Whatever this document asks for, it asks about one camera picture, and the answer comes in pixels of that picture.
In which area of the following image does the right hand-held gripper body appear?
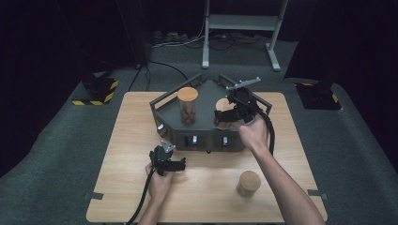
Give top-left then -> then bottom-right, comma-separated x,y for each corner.
224,76 -> 263,125

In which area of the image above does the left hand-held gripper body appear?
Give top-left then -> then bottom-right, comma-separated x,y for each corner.
148,140 -> 176,177

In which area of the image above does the glass jar with red contents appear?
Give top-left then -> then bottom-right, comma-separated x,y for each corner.
213,97 -> 240,131

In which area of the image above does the dark grey corner shelf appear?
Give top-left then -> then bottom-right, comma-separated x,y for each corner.
149,73 -> 273,154

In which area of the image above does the tall glass jar with nuts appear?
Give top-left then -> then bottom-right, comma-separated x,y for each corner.
176,86 -> 200,126

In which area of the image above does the short glass jar wooden lid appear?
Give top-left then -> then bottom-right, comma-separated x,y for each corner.
236,170 -> 263,199

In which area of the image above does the person's left hand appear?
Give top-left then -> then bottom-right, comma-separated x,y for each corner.
145,162 -> 176,204

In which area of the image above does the person's right hand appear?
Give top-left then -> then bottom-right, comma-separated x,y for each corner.
230,112 -> 271,155

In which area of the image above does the grey tape strip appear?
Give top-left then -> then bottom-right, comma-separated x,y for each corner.
307,188 -> 329,202
84,191 -> 105,201

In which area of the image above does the black base with striped edge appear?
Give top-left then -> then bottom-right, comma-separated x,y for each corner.
295,81 -> 343,112
71,72 -> 120,107

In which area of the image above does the grey metal stand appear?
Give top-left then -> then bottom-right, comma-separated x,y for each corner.
201,0 -> 290,72

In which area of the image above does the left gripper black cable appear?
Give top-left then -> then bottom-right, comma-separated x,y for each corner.
125,166 -> 158,225

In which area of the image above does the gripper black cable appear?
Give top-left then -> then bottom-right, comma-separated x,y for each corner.
125,166 -> 158,225
256,107 -> 277,158

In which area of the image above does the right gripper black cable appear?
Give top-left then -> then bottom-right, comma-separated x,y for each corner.
256,107 -> 277,158

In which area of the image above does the black floor cable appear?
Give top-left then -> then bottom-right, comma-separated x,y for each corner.
127,59 -> 193,93

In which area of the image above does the power strip with cables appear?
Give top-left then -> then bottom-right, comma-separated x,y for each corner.
151,29 -> 270,52

